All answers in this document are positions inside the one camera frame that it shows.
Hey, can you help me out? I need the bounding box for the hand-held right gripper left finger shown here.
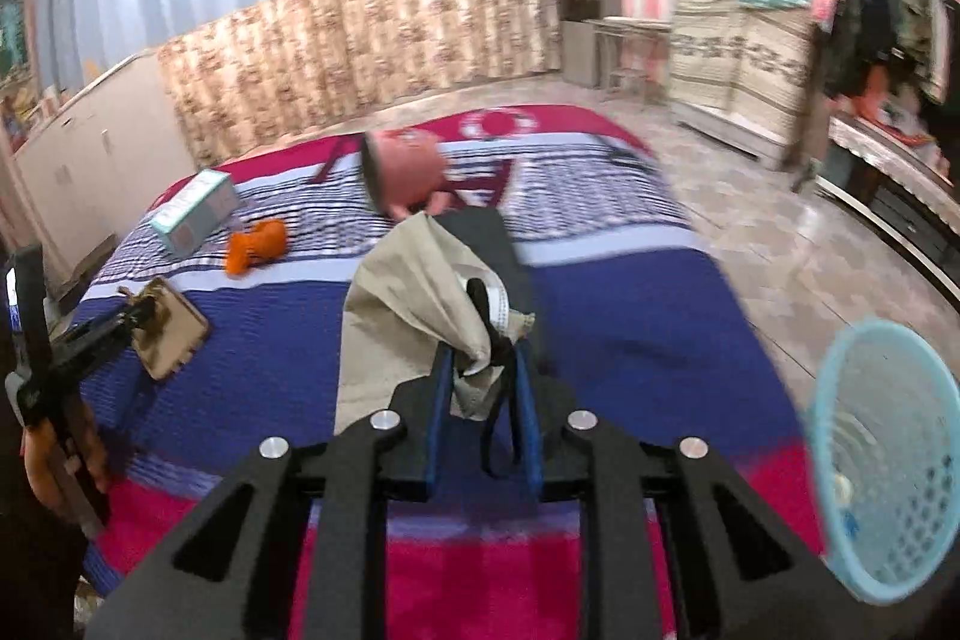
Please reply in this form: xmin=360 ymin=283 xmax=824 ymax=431
xmin=82 ymin=344 xmax=458 ymax=640

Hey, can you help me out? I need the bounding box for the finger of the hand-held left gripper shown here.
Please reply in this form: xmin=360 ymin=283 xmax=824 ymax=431
xmin=51 ymin=295 xmax=158 ymax=380

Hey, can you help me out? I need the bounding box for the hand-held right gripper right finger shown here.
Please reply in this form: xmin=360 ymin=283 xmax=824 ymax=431
xmin=510 ymin=340 xmax=830 ymax=640

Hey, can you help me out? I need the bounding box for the brown phone case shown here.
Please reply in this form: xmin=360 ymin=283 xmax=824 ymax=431
xmin=120 ymin=276 xmax=211 ymax=382

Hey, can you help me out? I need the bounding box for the beige cloth bag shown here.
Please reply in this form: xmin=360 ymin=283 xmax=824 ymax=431
xmin=334 ymin=212 xmax=537 ymax=480

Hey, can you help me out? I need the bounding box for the light blue plastic basket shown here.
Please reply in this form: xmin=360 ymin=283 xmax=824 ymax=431
xmin=806 ymin=319 xmax=960 ymax=605

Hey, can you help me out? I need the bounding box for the person's left hand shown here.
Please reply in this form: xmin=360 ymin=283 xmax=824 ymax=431
xmin=22 ymin=411 xmax=113 ymax=512

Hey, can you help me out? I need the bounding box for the striped blue red blanket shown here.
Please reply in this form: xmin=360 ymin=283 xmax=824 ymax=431
xmin=79 ymin=104 xmax=826 ymax=640

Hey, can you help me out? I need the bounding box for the teal cardboard box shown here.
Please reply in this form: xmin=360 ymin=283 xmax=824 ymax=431
xmin=148 ymin=170 xmax=239 ymax=256

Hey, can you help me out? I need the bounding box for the white low cabinet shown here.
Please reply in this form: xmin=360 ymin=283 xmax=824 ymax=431
xmin=11 ymin=51 xmax=185 ymax=281

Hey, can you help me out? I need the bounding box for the orange plush toy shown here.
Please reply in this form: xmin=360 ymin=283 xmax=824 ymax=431
xmin=227 ymin=218 xmax=290 ymax=279

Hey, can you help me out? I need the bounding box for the black rectangular case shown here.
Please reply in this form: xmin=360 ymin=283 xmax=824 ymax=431
xmin=435 ymin=209 xmax=535 ymax=386

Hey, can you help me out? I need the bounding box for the pink plush toy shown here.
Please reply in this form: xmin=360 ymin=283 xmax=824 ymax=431
xmin=360 ymin=128 xmax=452 ymax=221

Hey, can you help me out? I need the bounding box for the small wooden stool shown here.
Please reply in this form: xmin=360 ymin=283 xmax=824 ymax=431
xmin=585 ymin=16 xmax=672 ymax=105

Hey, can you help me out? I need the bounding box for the grey water dispenser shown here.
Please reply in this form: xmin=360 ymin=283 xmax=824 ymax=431
xmin=556 ymin=0 xmax=623 ymax=90

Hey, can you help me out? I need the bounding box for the cloth covered cabinet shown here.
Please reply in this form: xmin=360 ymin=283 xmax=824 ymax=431
xmin=667 ymin=0 xmax=818 ymax=172

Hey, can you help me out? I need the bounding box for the low table with lace cloth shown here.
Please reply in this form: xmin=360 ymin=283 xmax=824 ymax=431
xmin=814 ymin=111 xmax=960 ymax=304

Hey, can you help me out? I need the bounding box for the clothes rack with garments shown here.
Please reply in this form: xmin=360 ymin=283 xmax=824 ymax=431
xmin=810 ymin=0 xmax=960 ymax=109

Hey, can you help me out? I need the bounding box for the green wall poster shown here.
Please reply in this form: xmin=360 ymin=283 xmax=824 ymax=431
xmin=0 ymin=0 xmax=35 ymax=75

